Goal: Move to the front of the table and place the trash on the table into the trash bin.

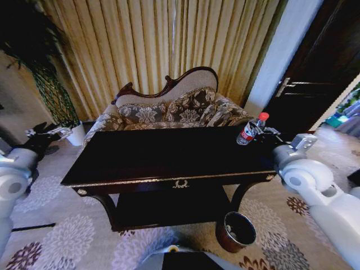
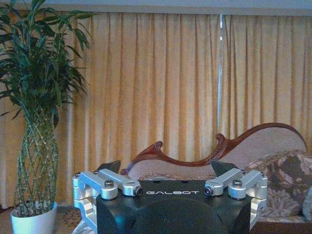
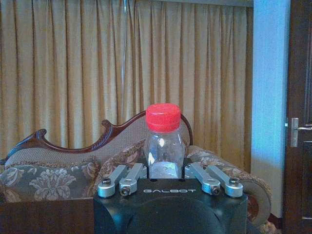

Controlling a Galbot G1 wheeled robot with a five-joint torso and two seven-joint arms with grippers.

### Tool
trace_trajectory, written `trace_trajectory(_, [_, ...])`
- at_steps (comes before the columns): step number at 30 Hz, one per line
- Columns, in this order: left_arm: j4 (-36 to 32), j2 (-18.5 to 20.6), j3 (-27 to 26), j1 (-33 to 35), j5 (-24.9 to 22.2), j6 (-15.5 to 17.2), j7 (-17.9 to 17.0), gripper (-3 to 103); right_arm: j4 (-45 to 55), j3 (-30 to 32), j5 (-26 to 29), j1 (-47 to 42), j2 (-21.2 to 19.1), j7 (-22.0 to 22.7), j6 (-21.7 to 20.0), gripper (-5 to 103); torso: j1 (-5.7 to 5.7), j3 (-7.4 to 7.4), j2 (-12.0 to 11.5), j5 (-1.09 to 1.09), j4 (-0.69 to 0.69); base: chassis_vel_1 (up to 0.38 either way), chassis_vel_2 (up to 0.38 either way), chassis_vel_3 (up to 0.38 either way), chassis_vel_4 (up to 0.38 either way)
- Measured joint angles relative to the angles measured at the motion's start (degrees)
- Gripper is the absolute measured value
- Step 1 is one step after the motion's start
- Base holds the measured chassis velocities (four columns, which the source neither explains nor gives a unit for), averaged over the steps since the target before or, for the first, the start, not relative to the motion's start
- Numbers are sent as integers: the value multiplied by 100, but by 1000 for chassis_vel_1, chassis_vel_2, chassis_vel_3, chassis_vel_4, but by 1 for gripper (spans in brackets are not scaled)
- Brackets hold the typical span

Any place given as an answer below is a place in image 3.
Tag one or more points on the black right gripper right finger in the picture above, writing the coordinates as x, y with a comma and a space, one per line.
211, 181

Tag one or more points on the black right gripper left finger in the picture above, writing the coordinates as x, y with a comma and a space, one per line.
126, 177

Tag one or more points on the clear bottle with red cap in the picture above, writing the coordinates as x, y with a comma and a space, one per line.
163, 141

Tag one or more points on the ornate floral wooden-framed sofa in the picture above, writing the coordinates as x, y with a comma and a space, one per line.
61, 170

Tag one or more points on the dark wooden table edge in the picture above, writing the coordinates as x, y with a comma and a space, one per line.
46, 215

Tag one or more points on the dark wooden door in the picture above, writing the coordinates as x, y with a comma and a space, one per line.
298, 117

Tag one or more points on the beige pleated curtain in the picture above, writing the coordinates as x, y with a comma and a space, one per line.
97, 68

